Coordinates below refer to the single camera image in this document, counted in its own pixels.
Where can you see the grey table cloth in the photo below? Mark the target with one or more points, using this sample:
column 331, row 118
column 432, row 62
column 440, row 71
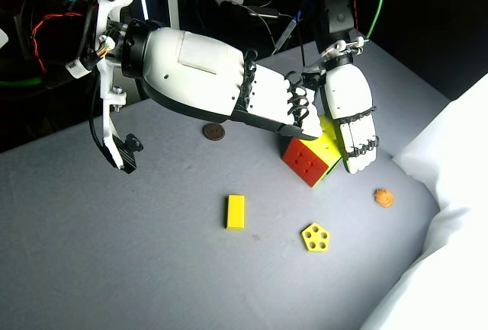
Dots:
column 152, row 250

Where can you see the multicoloured puzzle cube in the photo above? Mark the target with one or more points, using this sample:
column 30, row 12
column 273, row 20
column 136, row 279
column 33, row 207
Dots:
column 305, row 158

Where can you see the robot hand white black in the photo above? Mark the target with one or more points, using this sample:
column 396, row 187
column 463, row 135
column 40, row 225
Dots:
column 348, row 93
column 198, row 74

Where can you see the black power adapter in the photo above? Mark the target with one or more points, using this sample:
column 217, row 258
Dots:
column 263, row 12

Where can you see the orange swirl toy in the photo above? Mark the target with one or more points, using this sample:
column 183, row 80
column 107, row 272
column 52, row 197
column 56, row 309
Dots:
column 384, row 199

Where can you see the black backdrop cloth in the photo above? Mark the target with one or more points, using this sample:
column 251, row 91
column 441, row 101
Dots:
column 438, row 10

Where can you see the brown round disc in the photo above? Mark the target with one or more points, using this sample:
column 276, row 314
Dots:
column 213, row 132

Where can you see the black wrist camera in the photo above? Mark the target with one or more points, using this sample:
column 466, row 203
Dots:
column 127, row 154

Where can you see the yellow rectangular block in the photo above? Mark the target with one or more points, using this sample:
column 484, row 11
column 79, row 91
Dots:
column 235, row 212

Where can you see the yellow pentagon block with holes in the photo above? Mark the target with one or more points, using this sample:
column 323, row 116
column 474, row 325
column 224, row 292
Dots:
column 315, row 237

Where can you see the white cloth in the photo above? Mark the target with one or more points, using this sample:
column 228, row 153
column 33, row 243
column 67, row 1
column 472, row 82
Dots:
column 457, row 154

